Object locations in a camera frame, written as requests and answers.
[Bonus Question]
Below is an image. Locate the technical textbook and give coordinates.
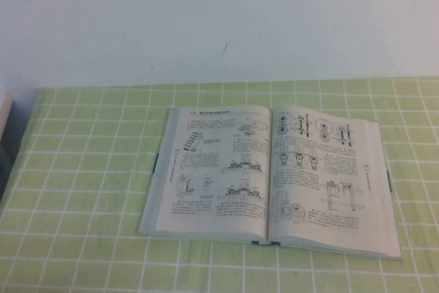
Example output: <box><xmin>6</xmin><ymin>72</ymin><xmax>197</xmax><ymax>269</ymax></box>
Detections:
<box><xmin>137</xmin><ymin>104</ymin><xmax>404</xmax><ymax>261</ymax></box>

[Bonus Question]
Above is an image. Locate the green checkered tablecloth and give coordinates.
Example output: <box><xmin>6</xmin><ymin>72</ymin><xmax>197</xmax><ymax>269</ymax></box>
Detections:
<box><xmin>0</xmin><ymin>76</ymin><xmax>439</xmax><ymax>293</ymax></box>

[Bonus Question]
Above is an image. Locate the white board with beige edge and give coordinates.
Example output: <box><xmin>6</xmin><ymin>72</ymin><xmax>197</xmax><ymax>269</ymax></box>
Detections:
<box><xmin>0</xmin><ymin>90</ymin><xmax>16</xmax><ymax>152</ymax></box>

